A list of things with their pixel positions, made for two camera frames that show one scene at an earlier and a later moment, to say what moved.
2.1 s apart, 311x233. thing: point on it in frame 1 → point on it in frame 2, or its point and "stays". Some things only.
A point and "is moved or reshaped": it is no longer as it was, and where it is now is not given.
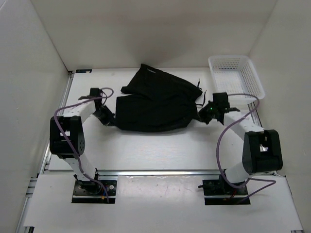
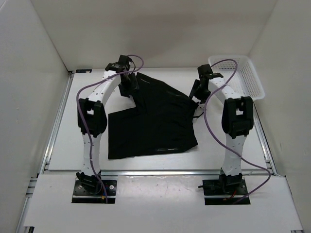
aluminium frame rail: [156, 173] stays
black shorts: [153, 101] is moved or reshaped
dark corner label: [83, 71] stays
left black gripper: [110, 115] → [133, 84]
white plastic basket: [236, 74] stays
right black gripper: [202, 115] → [195, 90]
